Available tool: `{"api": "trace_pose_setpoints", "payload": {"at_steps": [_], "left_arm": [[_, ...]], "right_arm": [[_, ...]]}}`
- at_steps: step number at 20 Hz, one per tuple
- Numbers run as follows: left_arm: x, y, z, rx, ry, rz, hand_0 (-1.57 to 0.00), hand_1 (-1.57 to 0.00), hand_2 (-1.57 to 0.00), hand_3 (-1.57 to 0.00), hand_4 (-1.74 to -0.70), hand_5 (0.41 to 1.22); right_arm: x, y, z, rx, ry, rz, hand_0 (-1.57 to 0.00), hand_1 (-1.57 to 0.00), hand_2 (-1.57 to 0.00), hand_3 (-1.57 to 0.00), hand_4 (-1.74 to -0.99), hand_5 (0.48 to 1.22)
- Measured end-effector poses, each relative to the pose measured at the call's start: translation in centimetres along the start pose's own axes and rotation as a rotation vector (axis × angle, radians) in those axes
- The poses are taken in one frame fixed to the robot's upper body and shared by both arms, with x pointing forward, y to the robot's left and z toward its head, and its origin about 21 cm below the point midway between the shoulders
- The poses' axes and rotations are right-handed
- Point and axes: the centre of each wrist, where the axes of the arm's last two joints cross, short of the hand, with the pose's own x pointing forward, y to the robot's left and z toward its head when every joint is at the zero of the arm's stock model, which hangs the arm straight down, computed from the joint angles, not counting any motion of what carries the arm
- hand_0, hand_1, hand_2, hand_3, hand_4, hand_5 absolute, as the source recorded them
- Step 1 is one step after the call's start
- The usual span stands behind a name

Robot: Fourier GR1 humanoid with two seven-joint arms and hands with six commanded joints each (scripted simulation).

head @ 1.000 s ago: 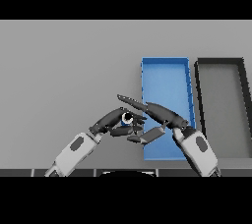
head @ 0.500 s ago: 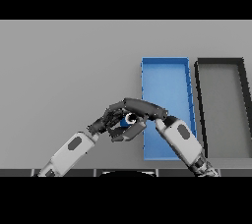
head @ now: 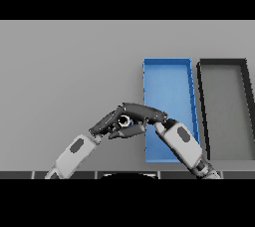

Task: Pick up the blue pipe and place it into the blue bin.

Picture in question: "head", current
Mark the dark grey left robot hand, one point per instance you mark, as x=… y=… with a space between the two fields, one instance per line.
x=107 y=123

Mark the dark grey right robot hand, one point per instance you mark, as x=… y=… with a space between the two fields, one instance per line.
x=141 y=113

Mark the blue pipe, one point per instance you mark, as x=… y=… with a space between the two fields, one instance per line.
x=125 y=120

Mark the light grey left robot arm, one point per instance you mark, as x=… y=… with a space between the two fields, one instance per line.
x=71 y=155

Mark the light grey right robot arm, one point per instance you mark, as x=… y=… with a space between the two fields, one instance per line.
x=186 y=147

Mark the blue bin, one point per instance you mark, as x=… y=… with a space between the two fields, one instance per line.
x=169 y=105

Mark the dark grey bin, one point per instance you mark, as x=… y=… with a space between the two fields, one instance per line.
x=227 y=108

